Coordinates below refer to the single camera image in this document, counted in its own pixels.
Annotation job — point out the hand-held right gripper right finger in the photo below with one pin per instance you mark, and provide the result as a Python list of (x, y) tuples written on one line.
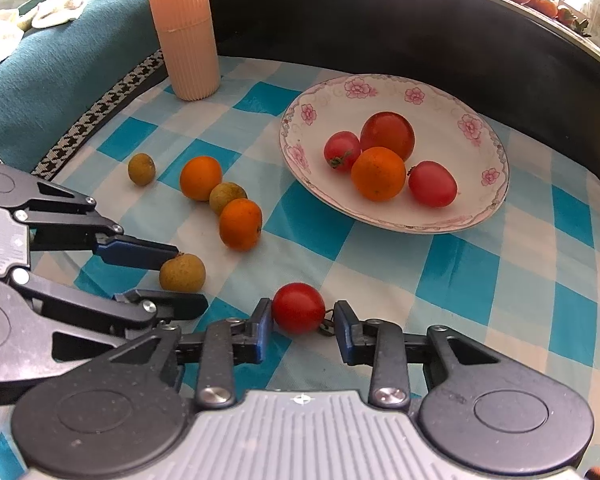
[(345, 332)]

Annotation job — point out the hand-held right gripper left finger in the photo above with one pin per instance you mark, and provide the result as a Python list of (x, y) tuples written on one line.
[(262, 331)]

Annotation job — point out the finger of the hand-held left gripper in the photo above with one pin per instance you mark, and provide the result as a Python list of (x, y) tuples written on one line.
[(175, 306), (135, 254)]

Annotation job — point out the brown longan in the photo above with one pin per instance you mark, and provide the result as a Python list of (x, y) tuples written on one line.
[(226, 194), (141, 169), (182, 274)]

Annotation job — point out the cherry tomato with dry stem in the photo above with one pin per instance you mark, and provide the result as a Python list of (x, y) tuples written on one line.
[(298, 307)]

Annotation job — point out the small orange citrus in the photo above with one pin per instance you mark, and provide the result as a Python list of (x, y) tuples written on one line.
[(378, 175), (201, 178), (240, 225)]

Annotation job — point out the red cherry tomato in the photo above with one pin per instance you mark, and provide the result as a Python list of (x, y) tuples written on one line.
[(341, 149), (431, 184)]

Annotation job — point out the large red tomato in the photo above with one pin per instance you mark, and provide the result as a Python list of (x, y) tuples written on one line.
[(387, 131)]

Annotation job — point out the white floral plate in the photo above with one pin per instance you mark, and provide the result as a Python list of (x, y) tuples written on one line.
[(330, 110)]

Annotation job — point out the blue checkered tablecloth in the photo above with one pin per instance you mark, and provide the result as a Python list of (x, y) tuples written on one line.
[(405, 270)]

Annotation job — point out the teal blanket with houndstooth trim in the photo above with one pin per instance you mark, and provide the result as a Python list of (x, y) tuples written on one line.
[(70, 60)]

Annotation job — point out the pink ribbed cup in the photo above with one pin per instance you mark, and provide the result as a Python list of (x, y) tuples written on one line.
[(185, 35)]

